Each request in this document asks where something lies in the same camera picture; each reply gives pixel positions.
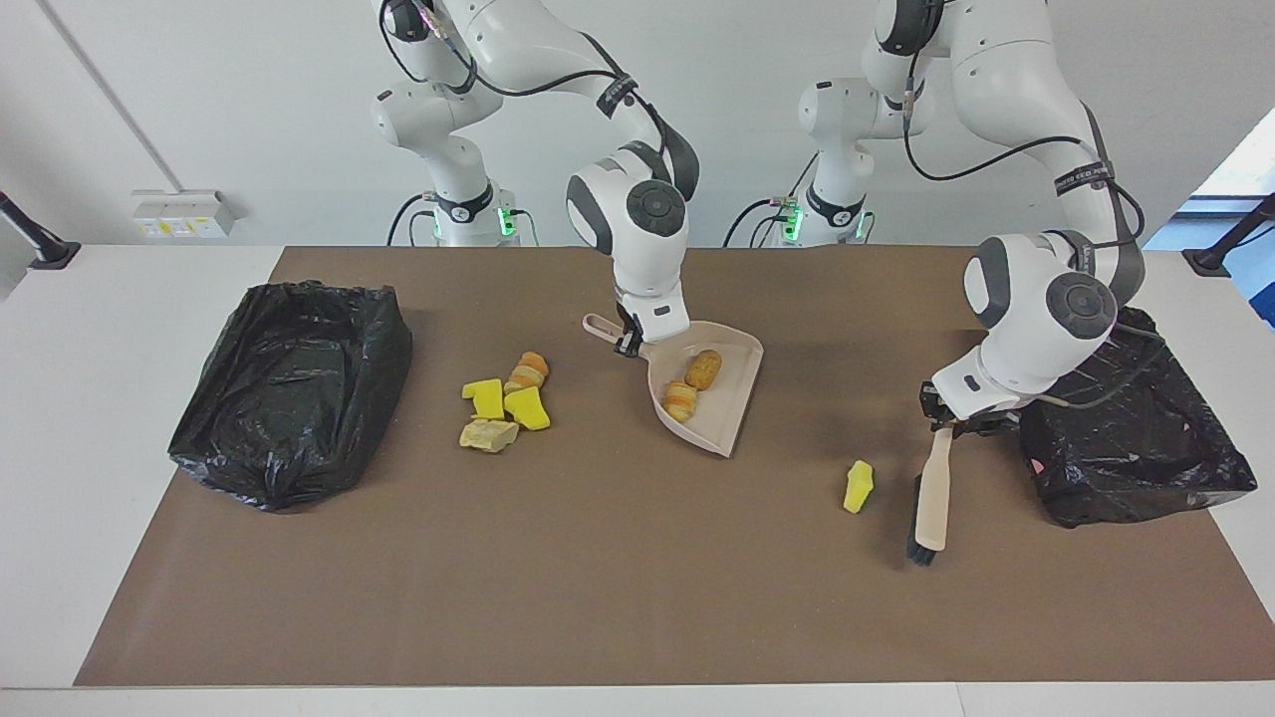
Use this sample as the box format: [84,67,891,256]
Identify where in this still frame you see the beige brush black bristles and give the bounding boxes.
[904,426,959,569]

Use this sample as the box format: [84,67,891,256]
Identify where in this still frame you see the yellow sponge green backing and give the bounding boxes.
[843,459,876,515]

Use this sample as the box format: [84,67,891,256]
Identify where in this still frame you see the beige plastic dustpan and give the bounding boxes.
[582,313,765,459]

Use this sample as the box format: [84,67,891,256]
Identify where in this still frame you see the yellow boot-shaped sponge piece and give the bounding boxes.
[461,378,506,420]
[503,386,552,431]

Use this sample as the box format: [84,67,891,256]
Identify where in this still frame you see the pale yellow sponge chunk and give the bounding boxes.
[458,418,520,454]

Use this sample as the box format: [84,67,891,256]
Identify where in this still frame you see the black bag bin pink mark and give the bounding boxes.
[1016,306,1258,529]

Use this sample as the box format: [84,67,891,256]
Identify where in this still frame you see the black bag lined bin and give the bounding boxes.
[167,281,414,513]

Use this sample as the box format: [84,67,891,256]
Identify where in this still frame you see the brown table mat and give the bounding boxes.
[75,246,1275,688]

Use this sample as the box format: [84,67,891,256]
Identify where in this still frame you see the black base power cable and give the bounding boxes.
[386,194,431,247]
[724,197,798,248]

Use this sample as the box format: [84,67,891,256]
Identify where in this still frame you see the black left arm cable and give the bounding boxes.
[901,60,1171,409]

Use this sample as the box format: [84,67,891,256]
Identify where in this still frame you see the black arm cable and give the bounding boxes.
[377,0,698,190]
[901,60,1171,409]

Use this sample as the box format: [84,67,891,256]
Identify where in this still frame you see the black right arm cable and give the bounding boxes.
[377,0,698,190]

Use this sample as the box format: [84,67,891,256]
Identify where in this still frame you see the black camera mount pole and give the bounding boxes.
[1182,191,1275,278]
[0,189,83,272]

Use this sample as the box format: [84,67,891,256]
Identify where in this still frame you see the white wall socket box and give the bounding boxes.
[131,189,240,240]

